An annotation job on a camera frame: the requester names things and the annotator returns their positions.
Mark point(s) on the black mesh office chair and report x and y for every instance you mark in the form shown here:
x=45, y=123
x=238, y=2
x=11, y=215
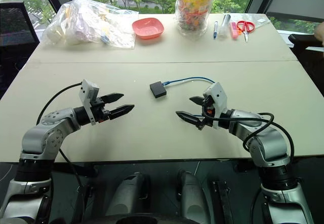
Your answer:
x=15, y=46

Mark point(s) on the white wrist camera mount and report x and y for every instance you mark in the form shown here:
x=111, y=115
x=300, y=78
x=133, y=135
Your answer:
x=87, y=96
x=218, y=94

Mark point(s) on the pink plastic bowl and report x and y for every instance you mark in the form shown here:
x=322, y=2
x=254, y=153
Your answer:
x=148, y=28

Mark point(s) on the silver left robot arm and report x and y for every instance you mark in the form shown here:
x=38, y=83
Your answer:
x=43, y=135

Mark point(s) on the clear plastic bag with items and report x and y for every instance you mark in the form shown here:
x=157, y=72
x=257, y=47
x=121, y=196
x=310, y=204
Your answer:
x=88, y=23

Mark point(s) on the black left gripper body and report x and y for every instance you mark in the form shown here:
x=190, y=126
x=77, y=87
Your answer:
x=100, y=111

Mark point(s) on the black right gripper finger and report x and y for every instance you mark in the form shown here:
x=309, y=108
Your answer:
x=188, y=117
x=196, y=99

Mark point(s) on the clear bag of colourful items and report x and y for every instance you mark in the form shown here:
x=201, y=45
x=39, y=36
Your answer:
x=193, y=8

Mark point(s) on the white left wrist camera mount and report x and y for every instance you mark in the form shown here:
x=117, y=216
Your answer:
x=87, y=96

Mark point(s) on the small black box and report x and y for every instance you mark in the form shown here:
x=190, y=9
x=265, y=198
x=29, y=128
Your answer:
x=158, y=89

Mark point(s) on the grey rounded robot leg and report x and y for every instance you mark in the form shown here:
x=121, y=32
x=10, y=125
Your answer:
x=192, y=196
x=125, y=196

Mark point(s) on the blue white pen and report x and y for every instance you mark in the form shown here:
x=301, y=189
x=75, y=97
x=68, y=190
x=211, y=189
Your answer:
x=215, y=30

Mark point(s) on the clear flat plastic sleeve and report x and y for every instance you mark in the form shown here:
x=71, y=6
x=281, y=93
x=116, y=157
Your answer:
x=249, y=21

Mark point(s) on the clear plastic tube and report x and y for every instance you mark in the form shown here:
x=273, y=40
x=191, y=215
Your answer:
x=223, y=26

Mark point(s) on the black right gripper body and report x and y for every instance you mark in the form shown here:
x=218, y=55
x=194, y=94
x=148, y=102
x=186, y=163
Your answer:
x=207, y=110

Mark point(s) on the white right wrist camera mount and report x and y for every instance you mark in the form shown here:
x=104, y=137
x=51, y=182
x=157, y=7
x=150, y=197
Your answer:
x=218, y=94

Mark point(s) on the pink highlighter marker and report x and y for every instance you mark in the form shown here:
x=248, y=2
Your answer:
x=234, y=30

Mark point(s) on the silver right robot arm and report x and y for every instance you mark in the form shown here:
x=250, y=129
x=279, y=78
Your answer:
x=268, y=143

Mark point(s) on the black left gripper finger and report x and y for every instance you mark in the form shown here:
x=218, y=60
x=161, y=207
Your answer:
x=112, y=97
x=121, y=111

